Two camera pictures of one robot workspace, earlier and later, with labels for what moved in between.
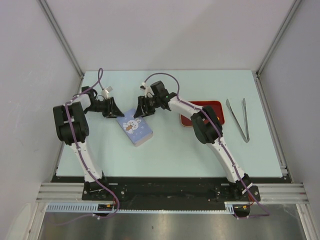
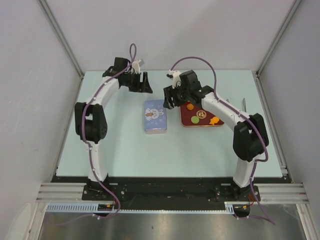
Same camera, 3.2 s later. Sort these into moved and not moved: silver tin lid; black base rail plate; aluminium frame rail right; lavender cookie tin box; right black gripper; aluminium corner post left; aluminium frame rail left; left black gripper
Moved: silver tin lid; lavender cookie tin box; right black gripper; left black gripper
Not moved: aluminium frame rail left; aluminium corner post left; aluminium frame rail right; black base rail plate
